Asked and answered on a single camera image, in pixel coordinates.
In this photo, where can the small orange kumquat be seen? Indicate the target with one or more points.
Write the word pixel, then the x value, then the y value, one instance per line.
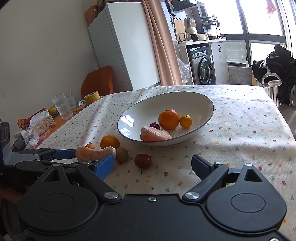
pixel 90 146

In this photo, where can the floral white tablecloth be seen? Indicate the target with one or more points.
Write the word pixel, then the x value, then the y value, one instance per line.
pixel 246 127

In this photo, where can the small peeled pomelo segment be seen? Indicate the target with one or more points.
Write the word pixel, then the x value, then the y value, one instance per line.
pixel 150 134

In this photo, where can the red snack packaging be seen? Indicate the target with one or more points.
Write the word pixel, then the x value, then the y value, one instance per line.
pixel 25 123

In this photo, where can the green yellow fruit background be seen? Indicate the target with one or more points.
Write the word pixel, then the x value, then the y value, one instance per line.
pixel 52 111

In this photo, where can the black clothes pile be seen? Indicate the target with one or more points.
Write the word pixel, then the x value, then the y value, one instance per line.
pixel 277 70

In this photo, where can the orange tangerine in bowl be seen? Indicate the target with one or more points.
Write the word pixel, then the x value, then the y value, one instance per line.
pixel 169 119

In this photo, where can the white refrigerator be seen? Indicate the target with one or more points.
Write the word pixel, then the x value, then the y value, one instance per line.
pixel 121 40

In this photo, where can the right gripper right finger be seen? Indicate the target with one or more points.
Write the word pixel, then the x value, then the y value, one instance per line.
pixel 211 176

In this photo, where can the grey washing machine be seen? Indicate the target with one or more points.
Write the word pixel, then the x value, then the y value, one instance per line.
pixel 201 62

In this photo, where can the white kitchen counter cabinet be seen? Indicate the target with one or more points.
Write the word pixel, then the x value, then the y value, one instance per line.
pixel 219 58

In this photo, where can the yellow tape roll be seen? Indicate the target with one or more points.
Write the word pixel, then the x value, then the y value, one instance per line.
pixel 91 98

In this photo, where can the clear drinking glass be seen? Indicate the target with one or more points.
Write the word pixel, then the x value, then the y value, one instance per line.
pixel 62 105

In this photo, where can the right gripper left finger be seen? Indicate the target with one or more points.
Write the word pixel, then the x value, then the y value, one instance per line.
pixel 93 174

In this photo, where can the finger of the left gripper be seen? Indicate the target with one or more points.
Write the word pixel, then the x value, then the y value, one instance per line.
pixel 51 154

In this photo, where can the black dish rack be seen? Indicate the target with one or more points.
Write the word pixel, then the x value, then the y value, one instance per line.
pixel 211 27

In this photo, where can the small red fruit in bowl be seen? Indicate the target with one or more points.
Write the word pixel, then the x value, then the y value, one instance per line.
pixel 155 125

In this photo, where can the tissue pack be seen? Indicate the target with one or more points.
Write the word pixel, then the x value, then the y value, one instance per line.
pixel 41 122

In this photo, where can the pink curtain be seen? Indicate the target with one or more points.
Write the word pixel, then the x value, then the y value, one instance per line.
pixel 164 49

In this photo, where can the white bowl blue rim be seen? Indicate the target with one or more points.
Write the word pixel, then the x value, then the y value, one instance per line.
pixel 198 106

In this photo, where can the wooden cutting board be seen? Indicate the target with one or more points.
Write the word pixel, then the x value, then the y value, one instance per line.
pixel 180 31

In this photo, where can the large orange tangerine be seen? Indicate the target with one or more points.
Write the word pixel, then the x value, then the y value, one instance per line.
pixel 109 141

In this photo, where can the brown kiwi fruit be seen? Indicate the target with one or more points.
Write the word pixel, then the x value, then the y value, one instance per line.
pixel 121 155

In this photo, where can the large peeled pomelo segment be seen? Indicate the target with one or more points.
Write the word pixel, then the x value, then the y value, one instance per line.
pixel 85 154

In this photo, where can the orange chair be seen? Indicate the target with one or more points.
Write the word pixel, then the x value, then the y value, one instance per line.
pixel 99 80

